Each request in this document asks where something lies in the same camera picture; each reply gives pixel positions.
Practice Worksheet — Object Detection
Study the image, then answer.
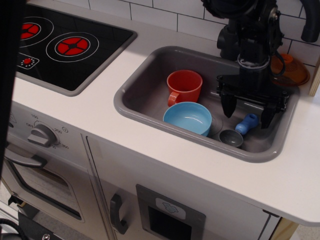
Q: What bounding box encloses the grey spoon with blue handle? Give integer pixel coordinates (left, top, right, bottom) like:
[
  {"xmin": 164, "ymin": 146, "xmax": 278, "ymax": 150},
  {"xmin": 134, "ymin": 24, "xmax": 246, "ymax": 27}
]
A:
[{"xmin": 218, "ymin": 113, "xmax": 259, "ymax": 148}]

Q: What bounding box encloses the grey toy sink basin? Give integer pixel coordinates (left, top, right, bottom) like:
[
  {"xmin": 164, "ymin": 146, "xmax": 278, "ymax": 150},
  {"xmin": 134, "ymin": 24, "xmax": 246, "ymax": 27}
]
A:
[{"xmin": 114, "ymin": 46, "xmax": 300, "ymax": 163}]

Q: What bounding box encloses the light blue plastic bowl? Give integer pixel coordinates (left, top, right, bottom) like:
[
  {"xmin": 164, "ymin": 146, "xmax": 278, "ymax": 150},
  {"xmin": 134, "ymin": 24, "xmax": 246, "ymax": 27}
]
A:
[{"xmin": 162, "ymin": 102, "xmax": 213, "ymax": 136}]

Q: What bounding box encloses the grey dispenser panel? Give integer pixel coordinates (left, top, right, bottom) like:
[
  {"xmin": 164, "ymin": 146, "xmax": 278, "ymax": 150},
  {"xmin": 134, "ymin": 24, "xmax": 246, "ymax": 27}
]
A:
[{"xmin": 136, "ymin": 184, "xmax": 206, "ymax": 240}]

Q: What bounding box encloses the orange plastic cup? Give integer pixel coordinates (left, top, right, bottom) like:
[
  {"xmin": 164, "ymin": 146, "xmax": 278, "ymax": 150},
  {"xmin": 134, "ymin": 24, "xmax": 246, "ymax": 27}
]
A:
[{"xmin": 166, "ymin": 69, "xmax": 203, "ymax": 107}]

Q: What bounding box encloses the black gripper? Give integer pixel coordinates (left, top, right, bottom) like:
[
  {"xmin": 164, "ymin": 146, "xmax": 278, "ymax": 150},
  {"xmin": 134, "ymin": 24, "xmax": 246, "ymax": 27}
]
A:
[{"xmin": 216, "ymin": 67, "xmax": 290, "ymax": 129}]

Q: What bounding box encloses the grey oven door handle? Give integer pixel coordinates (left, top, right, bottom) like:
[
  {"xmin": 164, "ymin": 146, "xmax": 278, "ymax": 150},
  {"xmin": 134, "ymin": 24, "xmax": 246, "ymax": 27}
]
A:
[{"xmin": 4, "ymin": 143, "xmax": 47, "ymax": 169}]

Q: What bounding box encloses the black rope bottom left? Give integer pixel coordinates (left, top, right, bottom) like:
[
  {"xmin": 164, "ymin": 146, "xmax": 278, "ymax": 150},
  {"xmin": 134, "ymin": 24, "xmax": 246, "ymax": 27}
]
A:
[{"xmin": 0, "ymin": 217, "xmax": 33, "ymax": 240}]

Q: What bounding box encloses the oven door with window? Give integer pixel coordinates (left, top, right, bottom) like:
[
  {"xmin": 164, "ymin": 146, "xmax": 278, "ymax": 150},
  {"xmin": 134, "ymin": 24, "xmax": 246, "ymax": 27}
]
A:
[{"xmin": 2, "ymin": 158, "xmax": 83, "ymax": 222}]

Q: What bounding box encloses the orange transparent pot lid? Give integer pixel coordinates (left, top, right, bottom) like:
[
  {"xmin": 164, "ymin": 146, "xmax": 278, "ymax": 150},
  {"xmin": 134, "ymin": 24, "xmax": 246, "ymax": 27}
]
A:
[{"xmin": 270, "ymin": 53, "xmax": 310, "ymax": 87}]

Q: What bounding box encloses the grey oven knob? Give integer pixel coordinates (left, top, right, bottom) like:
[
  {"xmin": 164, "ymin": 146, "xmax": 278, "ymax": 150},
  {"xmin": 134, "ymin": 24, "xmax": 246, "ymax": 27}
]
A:
[{"xmin": 27, "ymin": 124, "xmax": 57, "ymax": 148}]

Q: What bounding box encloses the black toy stove top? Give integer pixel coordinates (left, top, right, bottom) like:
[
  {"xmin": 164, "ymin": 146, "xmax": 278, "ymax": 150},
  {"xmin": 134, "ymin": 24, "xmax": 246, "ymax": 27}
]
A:
[{"xmin": 16, "ymin": 4, "xmax": 138, "ymax": 97}]

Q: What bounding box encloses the grey cabinet door handle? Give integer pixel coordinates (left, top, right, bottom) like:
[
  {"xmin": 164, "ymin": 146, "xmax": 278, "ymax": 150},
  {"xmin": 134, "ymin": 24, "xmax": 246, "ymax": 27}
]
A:
[{"xmin": 109, "ymin": 194, "xmax": 129, "ymax": 235}]

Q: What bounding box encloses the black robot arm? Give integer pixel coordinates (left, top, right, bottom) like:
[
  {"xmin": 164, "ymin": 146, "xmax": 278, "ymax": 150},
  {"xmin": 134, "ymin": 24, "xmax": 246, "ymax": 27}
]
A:
[{"xmin": 202, "ymin": 0, "xmax": 290, "ymax": 129}]

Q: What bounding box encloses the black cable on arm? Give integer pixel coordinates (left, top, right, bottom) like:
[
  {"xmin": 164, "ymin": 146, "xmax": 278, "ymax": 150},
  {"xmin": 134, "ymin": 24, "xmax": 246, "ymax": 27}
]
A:
[{"xmin": 269, "ymin": 51, "xmax": 286, "ymax": 77}]

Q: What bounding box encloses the black toy faucet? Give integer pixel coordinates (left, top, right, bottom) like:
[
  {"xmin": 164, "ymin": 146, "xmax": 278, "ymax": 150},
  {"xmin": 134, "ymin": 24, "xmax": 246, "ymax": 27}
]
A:
[{"xmin": 216, "ymin": 0, "xmax": 320, "ymax": 61}]

